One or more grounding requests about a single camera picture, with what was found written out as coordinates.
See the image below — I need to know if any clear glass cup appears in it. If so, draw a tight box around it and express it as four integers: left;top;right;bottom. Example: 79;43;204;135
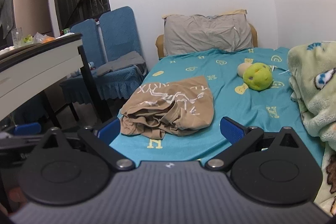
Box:
11;27;24;48

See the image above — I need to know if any white string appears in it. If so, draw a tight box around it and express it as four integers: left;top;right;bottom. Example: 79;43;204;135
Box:
272;65;290;77

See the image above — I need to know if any teal printed bed sheet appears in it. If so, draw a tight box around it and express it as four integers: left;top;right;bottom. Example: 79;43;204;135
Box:
109;46;324;169

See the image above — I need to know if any blue covered chair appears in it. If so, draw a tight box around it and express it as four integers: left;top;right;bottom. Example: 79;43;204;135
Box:
60;18;105;121
98;6;149;102

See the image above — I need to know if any tan printed t-shirt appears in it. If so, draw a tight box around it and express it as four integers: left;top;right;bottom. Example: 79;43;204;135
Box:
120;76;214;139

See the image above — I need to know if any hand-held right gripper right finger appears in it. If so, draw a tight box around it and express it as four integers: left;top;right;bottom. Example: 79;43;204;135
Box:
205;116;301;170

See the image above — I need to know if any green turtle plush toy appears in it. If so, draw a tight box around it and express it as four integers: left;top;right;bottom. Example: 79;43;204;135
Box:
238;62;273;90

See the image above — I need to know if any grey hanging cloth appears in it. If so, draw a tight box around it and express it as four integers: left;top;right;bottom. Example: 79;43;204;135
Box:
0;0;15;40

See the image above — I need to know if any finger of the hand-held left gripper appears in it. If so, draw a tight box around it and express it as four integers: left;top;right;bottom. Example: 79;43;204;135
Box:
5;123;42;143

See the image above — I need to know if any grey pillow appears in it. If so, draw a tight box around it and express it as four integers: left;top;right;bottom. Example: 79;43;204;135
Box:
163;13;254;56

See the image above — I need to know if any clear plastic bag with oranges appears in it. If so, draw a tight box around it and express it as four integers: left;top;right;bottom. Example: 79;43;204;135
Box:
31;32;56;44

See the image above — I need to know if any brown cardboard box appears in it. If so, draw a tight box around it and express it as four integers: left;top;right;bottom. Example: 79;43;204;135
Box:
12;0;53;38

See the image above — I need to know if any pale green fleece blanket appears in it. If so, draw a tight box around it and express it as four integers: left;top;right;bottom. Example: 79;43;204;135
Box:
287;41;336;216

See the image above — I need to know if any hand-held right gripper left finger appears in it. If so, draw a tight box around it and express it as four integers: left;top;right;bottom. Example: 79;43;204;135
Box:
39;117;136;171

